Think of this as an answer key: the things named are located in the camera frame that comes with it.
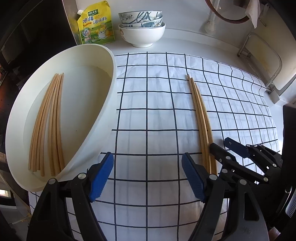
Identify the wooden chopstick on cloth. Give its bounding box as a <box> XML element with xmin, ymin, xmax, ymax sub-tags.
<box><xmin>187</xmin><ymin>75</ymin><xmax>206</xmax><ymax>168</ymax></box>
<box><xmin>190</xmin><ymin>78</ymin><xmax>211</xmax><ymax>173</ymax></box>
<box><xmin>194</xmin><ymin>84</ymin><xmax>218</xmax><ymax>175</ymax></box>

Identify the checkered white cloth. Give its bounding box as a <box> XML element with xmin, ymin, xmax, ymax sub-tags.
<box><xmin>92</xmin><ymin>52</ymin><xmax>279</xmax><ymax>240</ymax></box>

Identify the wooden chopstick in basin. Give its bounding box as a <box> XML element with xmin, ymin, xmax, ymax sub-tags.
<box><xmin>28</xmin><ymin>73</ymin><xmax>58</xmax><ymax>171</ymax></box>
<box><xmin>31</xmin><ymin>73</ymin><xmax>60</xmax><ymax>172</ymax></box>
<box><xmin>48</xmin><ymin>74</ymin><xmax>60</xmax><ymax>176</ymax></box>
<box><xmin>56</xmin><ymin>73</ymin><xmax>65</xmax><ymax>172</ymax></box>
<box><xmin>38</xmin><ymin>73</ymin><xmax>60</xmax><ymax>177</ymax></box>

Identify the white round basin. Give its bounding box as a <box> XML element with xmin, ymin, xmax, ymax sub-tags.
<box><xmin>5</xmin><ymin>44</ymin><xmax>117</xmax><ymax>192</ymax></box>

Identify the white pipe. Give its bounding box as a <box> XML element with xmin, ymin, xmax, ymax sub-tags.
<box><xmin>204</xmin><ymin>0</ymin><xmax>220</xmax><ymax>34</ymax></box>

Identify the white hanging towel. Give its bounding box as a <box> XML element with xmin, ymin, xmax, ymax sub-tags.
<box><xmin>245</xmin><ymin>0</ymin><xmax>260</xmax><ymax>28</ymax></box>

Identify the large white bowl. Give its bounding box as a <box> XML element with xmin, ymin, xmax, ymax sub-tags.
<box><xmin>118</xmin><ymin>22</ymin><xmax>166</xmax><ymax>48</ymax></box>

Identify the middle patterned bowl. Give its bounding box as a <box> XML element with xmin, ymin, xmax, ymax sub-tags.
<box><xmin>120</xmin><ymin>16</ymin><xmax>163</xmax><ymax>28</ymax></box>

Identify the patterned bowl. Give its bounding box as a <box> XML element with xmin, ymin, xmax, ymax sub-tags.
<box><xmin>118</xmin><ymin>11</ymin><xmax>163</xmax><ymax>24</ymax></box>
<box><xmin>120</xmin><ymin>16</ymin><xmax>163</xmax><ymax>28</ymax></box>

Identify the yellow seasoning pouch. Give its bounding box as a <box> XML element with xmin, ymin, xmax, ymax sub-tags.
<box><xmin>77</xmin><ymin>1</ymin><xmax>115</xmax><ymax>45</ymax></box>

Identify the top patterned bowl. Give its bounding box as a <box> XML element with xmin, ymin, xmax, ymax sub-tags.
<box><xmin>118</xmin><ymin>11</ymin><xmax>163</xmax><ymax>24</ymax></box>

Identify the metal rack frame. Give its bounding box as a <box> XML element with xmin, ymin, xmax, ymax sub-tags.
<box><xmin>237</xmin><ymin>32</ymin><xmax>282</xmax><ymax>92</ymax></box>

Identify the brown hose loop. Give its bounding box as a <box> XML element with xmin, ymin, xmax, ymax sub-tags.
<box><xmin>204</xmin><ymin>0</ymin><xmax>251</xmax><ymax>24</ymax></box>

